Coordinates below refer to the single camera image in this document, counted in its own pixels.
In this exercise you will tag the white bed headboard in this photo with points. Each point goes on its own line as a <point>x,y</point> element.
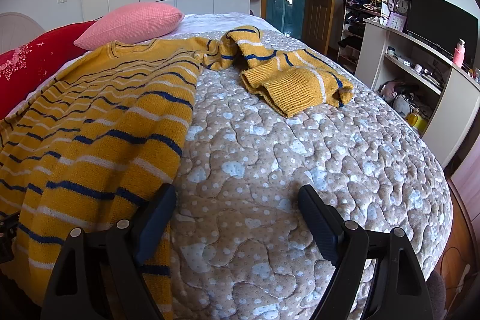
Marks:
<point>17,29</point>

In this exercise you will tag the black monitor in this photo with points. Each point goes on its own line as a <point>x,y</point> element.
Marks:
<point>443,24</point>

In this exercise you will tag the beige quilted bedspread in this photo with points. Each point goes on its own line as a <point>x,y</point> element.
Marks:
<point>270,116</point>

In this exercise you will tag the yellow striped knit sweater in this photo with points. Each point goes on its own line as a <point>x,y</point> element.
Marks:
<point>91,149</point>

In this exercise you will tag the small table clock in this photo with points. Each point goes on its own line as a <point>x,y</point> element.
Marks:
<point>401,7</point>

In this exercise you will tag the white shelf desk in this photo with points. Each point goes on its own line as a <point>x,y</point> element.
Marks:
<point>387,54</point>

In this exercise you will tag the cluttered clothes rack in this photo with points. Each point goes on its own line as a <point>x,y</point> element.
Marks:
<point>355,14</point>

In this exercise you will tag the red embroidered pillow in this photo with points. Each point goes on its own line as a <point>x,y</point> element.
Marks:
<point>26,67</point>

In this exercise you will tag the pink bottle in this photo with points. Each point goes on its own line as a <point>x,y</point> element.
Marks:
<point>459,53</point>

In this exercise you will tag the pink pillow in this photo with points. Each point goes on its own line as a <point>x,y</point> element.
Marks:
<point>131,24</point>

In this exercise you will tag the yellow container on shelf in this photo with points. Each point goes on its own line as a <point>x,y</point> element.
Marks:
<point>417,121</point>

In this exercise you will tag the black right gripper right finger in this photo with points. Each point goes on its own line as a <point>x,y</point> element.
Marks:
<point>398,290</point>

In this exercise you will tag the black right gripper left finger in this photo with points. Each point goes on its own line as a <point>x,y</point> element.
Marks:
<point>98,275</point>

